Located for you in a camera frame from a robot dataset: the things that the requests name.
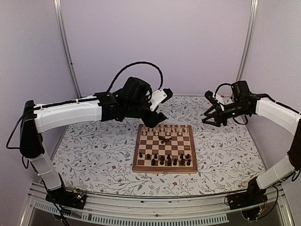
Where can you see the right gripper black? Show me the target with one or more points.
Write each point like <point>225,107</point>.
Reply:
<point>218,118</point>

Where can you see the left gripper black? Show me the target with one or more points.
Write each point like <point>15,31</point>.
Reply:
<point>154,119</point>

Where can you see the wooden chess board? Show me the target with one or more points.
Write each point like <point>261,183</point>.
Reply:
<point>177,146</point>

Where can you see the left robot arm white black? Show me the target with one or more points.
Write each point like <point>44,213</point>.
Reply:
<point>38,119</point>

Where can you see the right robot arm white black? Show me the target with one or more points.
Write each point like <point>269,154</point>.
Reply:
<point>277,134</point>

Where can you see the row of white pieces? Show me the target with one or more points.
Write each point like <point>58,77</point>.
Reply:
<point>166,130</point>

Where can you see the pile of dark pieces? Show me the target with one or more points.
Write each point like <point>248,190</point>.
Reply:
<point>164,139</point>

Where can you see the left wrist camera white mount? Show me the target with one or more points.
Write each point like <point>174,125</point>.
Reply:
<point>158,97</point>

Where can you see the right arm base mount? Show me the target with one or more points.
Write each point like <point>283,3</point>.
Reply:
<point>252,196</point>

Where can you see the right aluminium frame post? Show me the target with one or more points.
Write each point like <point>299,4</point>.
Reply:
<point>248,40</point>

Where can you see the aluminium frame post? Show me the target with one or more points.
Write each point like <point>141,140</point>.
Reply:
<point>248,40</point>
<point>65,45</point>

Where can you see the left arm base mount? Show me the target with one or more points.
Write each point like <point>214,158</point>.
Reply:
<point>74,199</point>

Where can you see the front aluminium rail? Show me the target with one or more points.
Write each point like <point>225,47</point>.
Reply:
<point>120,210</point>

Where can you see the left aluminium frame post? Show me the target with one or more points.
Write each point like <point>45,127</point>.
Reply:
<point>65,45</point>

